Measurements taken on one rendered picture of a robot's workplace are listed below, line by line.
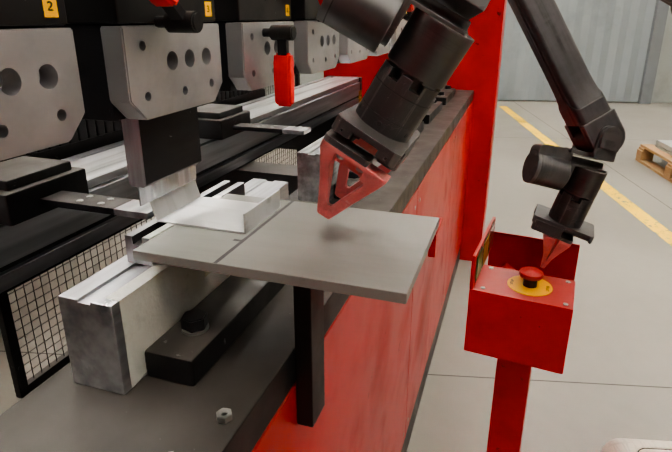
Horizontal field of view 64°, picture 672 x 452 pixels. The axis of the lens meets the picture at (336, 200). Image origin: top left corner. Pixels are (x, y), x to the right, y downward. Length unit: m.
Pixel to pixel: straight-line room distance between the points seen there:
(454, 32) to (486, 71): 2.18
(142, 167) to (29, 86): 0.18
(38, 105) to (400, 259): 0.31
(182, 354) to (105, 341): 0.07
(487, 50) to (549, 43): 1.69
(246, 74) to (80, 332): 0.33
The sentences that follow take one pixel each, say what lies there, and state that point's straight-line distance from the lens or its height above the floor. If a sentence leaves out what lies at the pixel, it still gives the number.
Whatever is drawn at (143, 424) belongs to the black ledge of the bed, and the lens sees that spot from 0.53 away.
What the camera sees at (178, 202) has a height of 1.01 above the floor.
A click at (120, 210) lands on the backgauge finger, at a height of 1.00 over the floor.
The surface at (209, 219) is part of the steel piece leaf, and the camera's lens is 0.59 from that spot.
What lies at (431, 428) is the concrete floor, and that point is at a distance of 1.83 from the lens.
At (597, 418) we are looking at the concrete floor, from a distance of 2.01.
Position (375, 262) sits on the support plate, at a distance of 0.49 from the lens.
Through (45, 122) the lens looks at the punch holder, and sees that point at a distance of 0.42.
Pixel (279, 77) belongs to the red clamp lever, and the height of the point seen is 1.14.
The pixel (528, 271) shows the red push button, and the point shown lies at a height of 0.81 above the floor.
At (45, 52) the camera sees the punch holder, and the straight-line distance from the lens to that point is 0.42.
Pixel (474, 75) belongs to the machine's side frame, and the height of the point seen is 0.94.
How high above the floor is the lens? 1.21
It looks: 19 degrees down
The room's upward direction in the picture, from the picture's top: straight up
